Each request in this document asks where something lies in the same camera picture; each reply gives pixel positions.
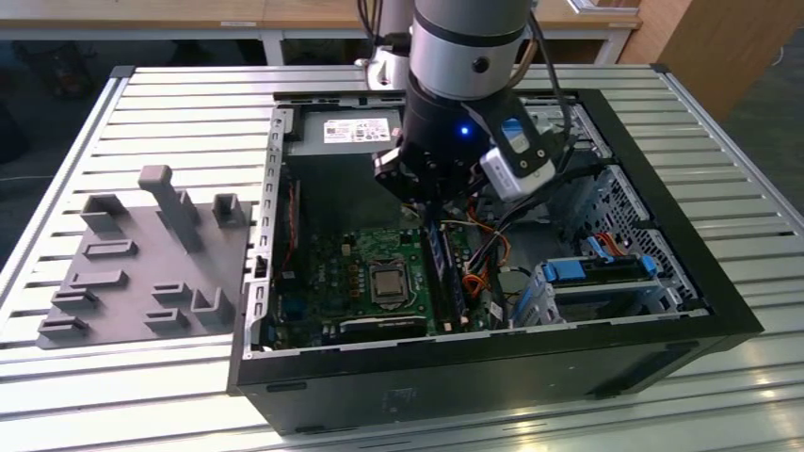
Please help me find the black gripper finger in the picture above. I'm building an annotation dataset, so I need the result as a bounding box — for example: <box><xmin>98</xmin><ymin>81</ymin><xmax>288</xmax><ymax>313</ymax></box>
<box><xmin>436</xmin><ymin>158</ymin><xmax>486</xmax><ymax>222</ymax></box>
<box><xmin>372</xmin><ymin>149</ymin><xmax>441</xmax><ymax>222</ymax></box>

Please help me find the blue RAM stick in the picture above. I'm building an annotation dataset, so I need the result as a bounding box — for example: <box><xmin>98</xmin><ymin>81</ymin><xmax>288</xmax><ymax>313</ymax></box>
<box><xmin>426</xmin><ymin>219</ymin><xmax>456</xmax><ymax>326</ymax></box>

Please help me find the grey power supply unit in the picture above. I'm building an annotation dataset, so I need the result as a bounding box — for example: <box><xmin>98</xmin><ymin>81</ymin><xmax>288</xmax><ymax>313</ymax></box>
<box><xmin>289</xmin><ymin>106</ymin><xmax>409</xmax><ymax>227</ymax></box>

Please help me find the green motherboard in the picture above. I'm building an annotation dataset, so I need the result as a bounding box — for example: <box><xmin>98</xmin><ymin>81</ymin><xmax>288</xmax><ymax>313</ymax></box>
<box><xmin>266</xmin><ymin>220</ymin><xmax>508</xmax><ymax>349</ymax></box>

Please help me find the silver disk bay cage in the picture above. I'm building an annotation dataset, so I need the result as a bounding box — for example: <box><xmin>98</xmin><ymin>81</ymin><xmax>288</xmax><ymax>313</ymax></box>
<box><xmin>520</xmin><ymin>99</ymin><xmax>614</xmax><ymax>199</ymax></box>

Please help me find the silver CPU socket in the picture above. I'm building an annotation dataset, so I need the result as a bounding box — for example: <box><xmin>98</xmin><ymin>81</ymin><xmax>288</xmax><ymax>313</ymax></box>
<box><xmin>366</xmin><ymin>258</ymin><xmax>413</xmax><ymax>311</ymax></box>

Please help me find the blue disk carrier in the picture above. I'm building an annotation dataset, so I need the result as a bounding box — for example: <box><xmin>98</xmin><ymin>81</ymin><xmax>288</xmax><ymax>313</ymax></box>
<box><xmin>540</xmin><ymin>253</ymin><xmax>658</xmax><ymax>285</ymax></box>

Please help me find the black open PC case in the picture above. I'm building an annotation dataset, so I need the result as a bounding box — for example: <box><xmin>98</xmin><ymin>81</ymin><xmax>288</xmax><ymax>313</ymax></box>
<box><xmin>226</xmin><ymin>87</ymin><xmax>766</xmax><ymax>437</ymax></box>

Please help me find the grey parts rack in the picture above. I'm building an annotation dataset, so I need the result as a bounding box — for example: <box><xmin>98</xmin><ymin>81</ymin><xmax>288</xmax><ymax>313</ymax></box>
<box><xmin>34</xmin><ymin>164</ymin><xmax>260</xmax><ymax>350</ymax></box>

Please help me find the white framed wooden desk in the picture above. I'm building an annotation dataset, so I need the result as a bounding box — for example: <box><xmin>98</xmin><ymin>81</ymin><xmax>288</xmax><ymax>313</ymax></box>
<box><xmin>0</xmin><ymin>0</ymin><xmax>642</xmax><ymax>67</ymax></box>

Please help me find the brown wooden cabinet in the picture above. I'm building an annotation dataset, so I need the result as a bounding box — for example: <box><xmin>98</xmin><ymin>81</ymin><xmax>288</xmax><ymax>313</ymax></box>
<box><xmin>618</xmin><ymin>0</ymin><xmax>804</xmax><ymax>124</ymax></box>

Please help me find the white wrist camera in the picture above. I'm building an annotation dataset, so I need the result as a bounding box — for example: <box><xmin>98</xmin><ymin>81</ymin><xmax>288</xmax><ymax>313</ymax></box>
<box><xmin>477</xmin><ymin>146</ymin><xmax>557</xmax><ymax>204</ymax></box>

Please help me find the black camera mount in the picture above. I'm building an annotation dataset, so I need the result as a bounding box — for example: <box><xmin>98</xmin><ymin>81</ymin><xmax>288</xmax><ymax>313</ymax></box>
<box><xmin>462</xmin><ymin>96</ymin><xmax>549</xmax><ymax>178</ymax></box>

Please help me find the thick black cable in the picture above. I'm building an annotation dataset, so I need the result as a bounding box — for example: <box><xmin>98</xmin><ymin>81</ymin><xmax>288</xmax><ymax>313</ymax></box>
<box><xmin>489</xmin><ymin>163</ymin><xmax>614</xmax><ymax>233</ymax></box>

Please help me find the orange wire bundle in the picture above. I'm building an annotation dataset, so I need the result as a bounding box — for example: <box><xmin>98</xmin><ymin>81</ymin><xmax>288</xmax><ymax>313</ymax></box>
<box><xmin>460</xmin><ymin>220</ymin><xmax>512</xmax><ymax>303</ymax></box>

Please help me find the thin red wire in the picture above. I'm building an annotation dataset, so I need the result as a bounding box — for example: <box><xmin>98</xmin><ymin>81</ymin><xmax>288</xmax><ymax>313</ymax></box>
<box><xmin>281</xmin><ymin>182</ymin><xmax>301</xmax><ymax>280</ymax></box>

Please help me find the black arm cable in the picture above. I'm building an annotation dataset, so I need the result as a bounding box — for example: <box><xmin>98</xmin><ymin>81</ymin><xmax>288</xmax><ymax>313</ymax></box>
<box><xmin>525</xmin><ymin>8</ymin><xmax>582</xmax><ymax>170</ymax></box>

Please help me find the red disk wire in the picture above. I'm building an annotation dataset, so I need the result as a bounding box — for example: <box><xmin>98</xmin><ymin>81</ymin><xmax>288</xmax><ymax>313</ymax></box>
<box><xmin>594</xmin><ymin>232</ymin><xmax>632</xmax><ymax>259</ymax></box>

